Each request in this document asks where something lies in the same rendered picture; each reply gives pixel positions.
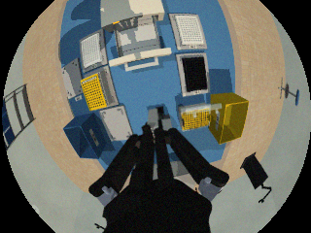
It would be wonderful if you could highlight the blue open-top bin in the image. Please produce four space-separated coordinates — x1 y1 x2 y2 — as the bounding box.
63 113 107 159

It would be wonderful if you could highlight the yellow open-top bin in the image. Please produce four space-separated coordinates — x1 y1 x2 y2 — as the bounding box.
209 92 249 145

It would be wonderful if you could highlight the blue bench mat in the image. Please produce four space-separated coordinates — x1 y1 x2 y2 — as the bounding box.
60 0 235 170

